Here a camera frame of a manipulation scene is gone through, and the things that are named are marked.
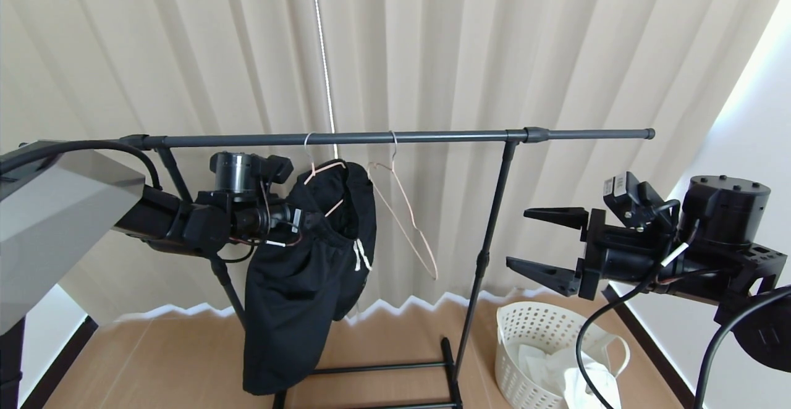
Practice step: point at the pink clothes hanger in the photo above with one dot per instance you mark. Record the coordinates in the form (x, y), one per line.
(307, 149)
(408, 217)

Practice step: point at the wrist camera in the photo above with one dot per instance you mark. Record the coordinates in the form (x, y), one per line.
(279, 168)
(630, 202)

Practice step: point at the beige curtain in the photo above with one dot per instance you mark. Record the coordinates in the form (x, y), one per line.
(494, 44)

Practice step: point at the white garment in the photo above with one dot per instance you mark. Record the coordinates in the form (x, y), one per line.
(581, 378)

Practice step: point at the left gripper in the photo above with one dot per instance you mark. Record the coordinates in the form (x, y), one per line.
(259, 220)

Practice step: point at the black shorts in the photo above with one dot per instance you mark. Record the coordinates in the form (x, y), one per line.
(290, 310)

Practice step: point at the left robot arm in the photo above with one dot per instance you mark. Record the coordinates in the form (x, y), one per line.
(55, 223)

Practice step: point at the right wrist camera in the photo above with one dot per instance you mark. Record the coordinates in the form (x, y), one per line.
(630, 202)

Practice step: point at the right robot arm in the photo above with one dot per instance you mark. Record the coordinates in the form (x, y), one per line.
(723, 211)

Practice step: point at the white laundry basket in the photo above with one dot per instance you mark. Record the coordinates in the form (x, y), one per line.
(531, 328)

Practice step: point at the black clothes rack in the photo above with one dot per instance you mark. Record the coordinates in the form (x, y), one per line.
(463, 136)

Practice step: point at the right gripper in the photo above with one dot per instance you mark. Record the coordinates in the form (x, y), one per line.
(630, 254)

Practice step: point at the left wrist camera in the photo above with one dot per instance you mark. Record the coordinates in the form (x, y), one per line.
(279, 168)

